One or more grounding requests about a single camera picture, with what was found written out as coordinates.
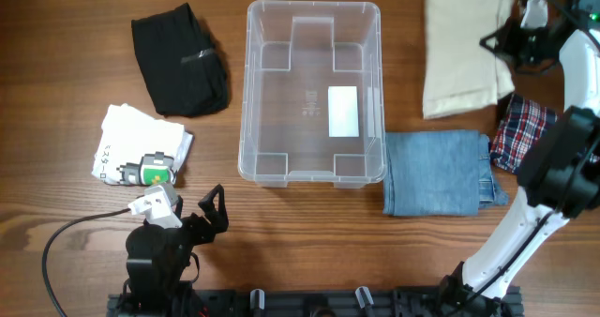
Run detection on cream cloth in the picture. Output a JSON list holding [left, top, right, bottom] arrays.
[[423, 0, 515, 119]]

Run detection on blue jeans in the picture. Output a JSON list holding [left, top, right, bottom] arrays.
[[383, 129, 509, 217]]

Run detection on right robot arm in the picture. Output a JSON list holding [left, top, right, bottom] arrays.
[[432, 0, 599, 316]]

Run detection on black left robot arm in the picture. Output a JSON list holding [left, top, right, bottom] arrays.
[[109, 183, 229, 316]]

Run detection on red blue plaid shirt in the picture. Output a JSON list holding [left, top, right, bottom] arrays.
[[490, 94, 558, 174]]

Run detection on white printed folded t-shirt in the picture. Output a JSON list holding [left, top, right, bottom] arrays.
[[92, 104, 193, 186]]

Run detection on black folded garment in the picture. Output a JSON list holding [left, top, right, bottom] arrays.
[[131, 3, 230, 117]]

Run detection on clear plastic storage bin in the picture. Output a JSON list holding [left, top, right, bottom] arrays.
[[238, 0, 387, 189]]

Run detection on white label in bin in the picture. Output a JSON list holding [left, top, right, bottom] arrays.
[[328, 86, 359, 138]]

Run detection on black right camera cable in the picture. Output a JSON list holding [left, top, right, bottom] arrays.
[[532, 0, 600, 51]]

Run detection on black camera cable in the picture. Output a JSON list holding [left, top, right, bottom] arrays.
[[532, 0, 600, 51], [40, 207, 132, 317]]

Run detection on black left camera cable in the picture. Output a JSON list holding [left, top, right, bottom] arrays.
[[40, 207, 132, 317]]

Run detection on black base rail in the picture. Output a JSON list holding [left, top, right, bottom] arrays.
[[106, 286, 524, 317]]

